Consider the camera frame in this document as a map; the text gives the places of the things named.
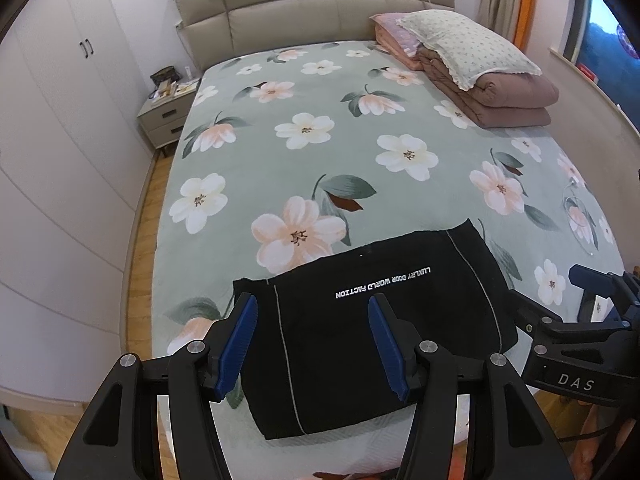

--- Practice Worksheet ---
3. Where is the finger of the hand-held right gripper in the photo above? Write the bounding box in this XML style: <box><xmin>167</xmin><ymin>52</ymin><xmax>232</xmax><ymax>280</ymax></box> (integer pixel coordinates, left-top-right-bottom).
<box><xmin>509</xmin><ymin>290</ymin><xmax>567</xmax><ymax>334</ymax></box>
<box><xmin>569</xmin><ymin>263</ymin><xmax>640</xmax><ymax>312</ymax></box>

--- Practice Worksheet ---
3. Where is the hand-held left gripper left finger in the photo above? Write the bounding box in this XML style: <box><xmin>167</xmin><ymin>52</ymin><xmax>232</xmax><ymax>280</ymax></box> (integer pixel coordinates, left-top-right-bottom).
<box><xmin>52</xmin><ymin>292</ymin><xmax>259</xmax><ymax>480</ymax></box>

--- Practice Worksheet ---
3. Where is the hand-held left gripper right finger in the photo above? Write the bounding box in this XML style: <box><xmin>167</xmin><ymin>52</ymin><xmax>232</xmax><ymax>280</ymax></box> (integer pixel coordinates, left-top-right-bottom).
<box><xmin>367</xmin><ymin>294</ymin><xmax>573</xmax><ymax>480</ymax></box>

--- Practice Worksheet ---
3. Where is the black hoodie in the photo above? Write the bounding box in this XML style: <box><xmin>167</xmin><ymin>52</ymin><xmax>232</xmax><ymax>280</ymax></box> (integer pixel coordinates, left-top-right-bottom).
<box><xmin>232</xmin><ymin>218</ymin><xmax>520</xmax><ymax>441</ymax></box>

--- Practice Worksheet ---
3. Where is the clear plastic hanger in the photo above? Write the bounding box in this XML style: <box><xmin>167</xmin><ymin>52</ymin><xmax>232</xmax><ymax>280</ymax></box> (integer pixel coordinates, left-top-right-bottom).
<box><xmin>560</xmin><ymin>177</ymin><xmax>601</xmax><ymax>256</ymax></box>

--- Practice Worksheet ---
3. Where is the bed with floral sheet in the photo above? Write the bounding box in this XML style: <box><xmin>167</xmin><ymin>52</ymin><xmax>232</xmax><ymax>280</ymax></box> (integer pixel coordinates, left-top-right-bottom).
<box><xmin>150</xmin><ymin>40</ymin><xmax>628</xmax><ymax>480</ymax></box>

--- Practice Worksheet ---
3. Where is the folded brown quilt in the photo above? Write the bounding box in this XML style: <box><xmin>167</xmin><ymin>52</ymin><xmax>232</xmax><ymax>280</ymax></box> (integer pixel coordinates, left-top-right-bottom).
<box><xmin>417</xmin><ymin>45</ymin><xmax>560</xmax><ymax>130</ymax></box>

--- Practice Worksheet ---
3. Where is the grey nightstand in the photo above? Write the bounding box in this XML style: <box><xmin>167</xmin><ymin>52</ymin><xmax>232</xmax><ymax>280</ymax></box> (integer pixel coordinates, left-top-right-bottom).
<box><xmin>137</xmin><ymin>77</ymin><xmax>203</xmax><ymax>158</ymax></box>

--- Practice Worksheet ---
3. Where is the window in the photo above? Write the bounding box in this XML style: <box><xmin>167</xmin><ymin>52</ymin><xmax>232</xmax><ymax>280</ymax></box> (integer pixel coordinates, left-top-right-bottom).
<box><xmin>575</xmin><ymin>0</ymin><xmax>640</xmax><ymax>126</ymax></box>

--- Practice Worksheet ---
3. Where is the white dotted pillow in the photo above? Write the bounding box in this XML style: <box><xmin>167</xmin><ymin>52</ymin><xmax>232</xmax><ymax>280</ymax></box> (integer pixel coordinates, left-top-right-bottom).
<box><xmin>396</xmin><ymin>9</ymin><xmax>543</xmax><ymax>92</ymax></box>

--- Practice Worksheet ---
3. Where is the white wardrobe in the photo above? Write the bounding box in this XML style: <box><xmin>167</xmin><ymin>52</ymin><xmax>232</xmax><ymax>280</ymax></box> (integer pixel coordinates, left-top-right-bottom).
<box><xmin>0</xmin><ymin>0</ymin><xmax>201</xmax><ymax>411</ymax></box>

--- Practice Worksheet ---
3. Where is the pink pillow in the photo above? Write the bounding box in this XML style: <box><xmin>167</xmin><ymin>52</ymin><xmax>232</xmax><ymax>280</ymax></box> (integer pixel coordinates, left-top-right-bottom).
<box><xmin>369</xmin><ymin>12</ymin><xmax>426</xmax><ymax>72</ymax></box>

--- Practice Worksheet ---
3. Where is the beige padded headboard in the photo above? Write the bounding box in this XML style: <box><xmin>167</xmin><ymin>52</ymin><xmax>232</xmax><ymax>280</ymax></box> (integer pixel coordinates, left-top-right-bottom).
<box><xmin>173</xmin><ymin>0</ymin><xmax>460</xmax><ymax>73</ymax></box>

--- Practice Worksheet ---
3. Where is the black cable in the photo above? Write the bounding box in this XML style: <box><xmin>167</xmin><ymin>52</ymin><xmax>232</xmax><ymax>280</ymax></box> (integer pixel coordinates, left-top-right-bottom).
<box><xmin>557</xmin><ymin>410</ymin><xmax>640</xmax><ymax>444</ymax></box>

